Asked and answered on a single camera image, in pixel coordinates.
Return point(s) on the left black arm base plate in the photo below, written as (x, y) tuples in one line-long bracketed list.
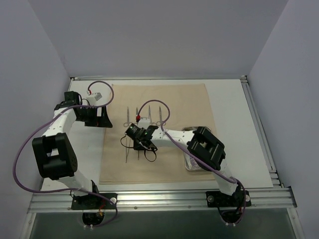
[(90, 202)]

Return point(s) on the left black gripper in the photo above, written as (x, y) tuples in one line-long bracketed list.
[(98, 117)]

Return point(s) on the surgical scissors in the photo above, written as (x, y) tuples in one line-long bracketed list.
[(127, 122)]

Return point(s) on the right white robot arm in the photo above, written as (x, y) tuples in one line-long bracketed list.
[(200, 144)]

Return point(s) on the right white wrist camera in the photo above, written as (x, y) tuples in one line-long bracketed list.
[(143, 122)]

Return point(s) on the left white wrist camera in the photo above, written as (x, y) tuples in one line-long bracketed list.
[(93, 98)]

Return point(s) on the silver ring-handled hemostat clamp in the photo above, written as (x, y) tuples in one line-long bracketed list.
[(149, 113)]

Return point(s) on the beige cloth wrap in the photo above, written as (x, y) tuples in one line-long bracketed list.
[(184, 105)]

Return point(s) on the purple printed sterile packet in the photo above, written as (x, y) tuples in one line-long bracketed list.
[(191, 163)]

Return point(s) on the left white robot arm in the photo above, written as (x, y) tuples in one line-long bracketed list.
[(54, 154)]

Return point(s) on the metal instrument tray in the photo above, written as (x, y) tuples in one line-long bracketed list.
[(190, 128)]

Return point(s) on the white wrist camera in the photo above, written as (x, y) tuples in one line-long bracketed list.
[(143, 122), (93, 98)]

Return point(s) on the surgical forceps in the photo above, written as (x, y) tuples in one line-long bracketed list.
[(127, 147)]

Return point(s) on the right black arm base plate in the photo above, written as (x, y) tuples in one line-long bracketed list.
[(216, 199)]

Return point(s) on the right side aluminium rail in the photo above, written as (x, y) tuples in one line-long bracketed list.
[(260, 133)]

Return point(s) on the front aluminium rail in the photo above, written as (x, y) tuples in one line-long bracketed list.
[(178, 200)]

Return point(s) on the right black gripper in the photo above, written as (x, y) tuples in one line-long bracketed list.
[(138, 143)]

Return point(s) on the aluminium rail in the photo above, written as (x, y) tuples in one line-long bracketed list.
[(260, 133), (178, 200)]

